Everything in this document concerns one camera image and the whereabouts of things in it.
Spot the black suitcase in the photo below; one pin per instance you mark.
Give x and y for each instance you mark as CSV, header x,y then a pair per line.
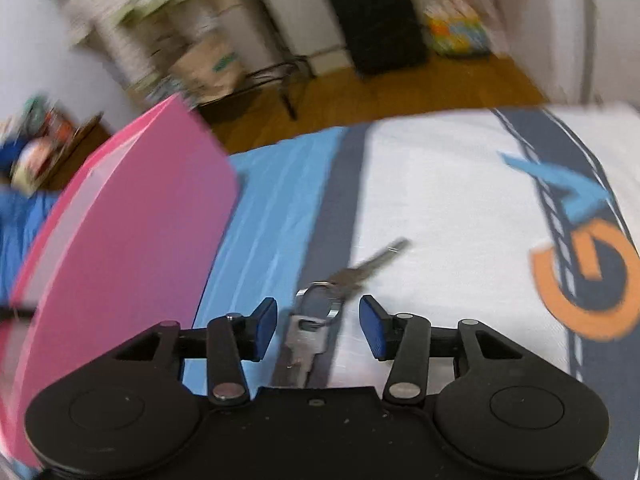
x,y
381,35

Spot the pink cardboard box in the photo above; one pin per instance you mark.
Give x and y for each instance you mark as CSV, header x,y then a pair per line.
x,y
128,244

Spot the black metal rack frame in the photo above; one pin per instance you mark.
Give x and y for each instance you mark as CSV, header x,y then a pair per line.
x,y
278,76

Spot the colourful printed gift bag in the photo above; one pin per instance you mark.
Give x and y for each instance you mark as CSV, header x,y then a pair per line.
x,y
455,29

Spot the silver keys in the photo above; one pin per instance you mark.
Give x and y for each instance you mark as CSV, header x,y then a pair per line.
x,y
312,328

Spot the blue sleeve forearm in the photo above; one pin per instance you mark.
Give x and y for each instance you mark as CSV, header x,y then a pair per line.
x,y
21,219

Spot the large brown paper bag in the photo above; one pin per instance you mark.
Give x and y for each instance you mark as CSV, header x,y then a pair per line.
x,y
210,69

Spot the dark wooden dresser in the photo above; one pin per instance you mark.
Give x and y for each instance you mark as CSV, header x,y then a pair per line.
x,y
42,147

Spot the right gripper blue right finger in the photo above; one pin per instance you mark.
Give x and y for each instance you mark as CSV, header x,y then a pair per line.
x,y
403,339

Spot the striped blue white bedsheet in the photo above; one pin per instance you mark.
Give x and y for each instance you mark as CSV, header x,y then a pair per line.
x,y
524,257

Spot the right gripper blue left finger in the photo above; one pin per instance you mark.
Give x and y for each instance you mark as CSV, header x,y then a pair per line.
x,y
232,339

